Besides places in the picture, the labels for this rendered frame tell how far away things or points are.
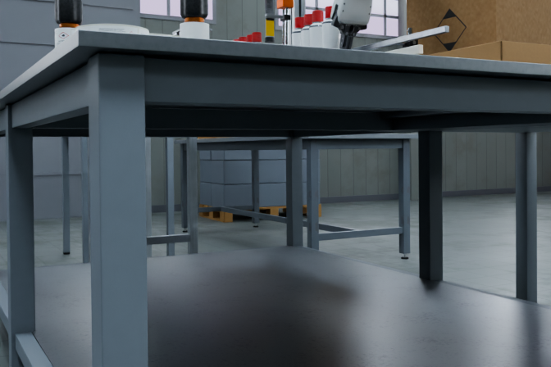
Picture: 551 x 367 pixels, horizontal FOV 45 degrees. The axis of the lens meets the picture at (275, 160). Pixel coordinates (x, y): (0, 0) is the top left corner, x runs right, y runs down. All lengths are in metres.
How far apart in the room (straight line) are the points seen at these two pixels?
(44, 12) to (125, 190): 6.65
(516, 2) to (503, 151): 9.01
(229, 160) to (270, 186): 0.50
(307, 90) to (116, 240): 0.35
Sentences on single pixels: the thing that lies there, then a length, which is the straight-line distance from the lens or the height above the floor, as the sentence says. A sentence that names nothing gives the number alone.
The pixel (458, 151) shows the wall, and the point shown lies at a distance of 10.08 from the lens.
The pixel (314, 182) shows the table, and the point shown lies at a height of 0.50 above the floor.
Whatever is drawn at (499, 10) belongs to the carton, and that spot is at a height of 1.01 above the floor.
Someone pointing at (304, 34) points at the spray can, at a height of 1.02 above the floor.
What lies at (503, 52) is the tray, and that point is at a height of 0.85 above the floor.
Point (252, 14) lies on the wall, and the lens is 8.32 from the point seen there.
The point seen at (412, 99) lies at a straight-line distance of 1.11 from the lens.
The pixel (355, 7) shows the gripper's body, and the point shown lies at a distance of 1.81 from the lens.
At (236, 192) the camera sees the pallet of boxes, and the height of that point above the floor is 0.28.
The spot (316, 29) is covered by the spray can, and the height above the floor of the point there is 1.03.
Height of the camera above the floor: 0.68
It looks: 1 degrees down
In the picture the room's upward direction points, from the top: 1 degrees counter-clockwise
